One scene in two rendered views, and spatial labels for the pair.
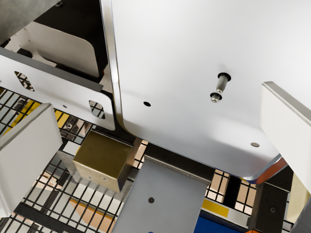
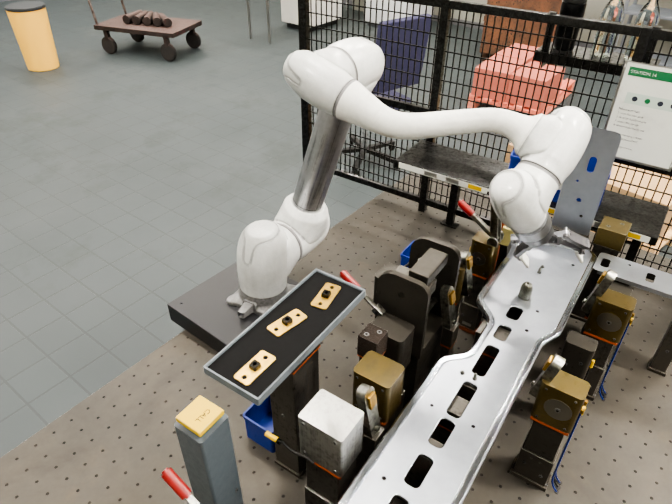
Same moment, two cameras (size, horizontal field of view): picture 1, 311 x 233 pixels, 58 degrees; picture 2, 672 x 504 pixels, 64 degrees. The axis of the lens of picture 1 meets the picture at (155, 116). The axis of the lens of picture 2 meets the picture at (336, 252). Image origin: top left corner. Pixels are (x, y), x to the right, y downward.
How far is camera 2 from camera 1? 139 cm
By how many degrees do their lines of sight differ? 37
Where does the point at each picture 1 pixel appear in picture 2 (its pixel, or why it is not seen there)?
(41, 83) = (636, 276)
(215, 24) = (540, 284)
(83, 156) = (620, 237)
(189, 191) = (560, 221)
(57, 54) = (619, 287)
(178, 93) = (556, 268)
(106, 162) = (606, 235)
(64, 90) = (621, 272)
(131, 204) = (591, 213)
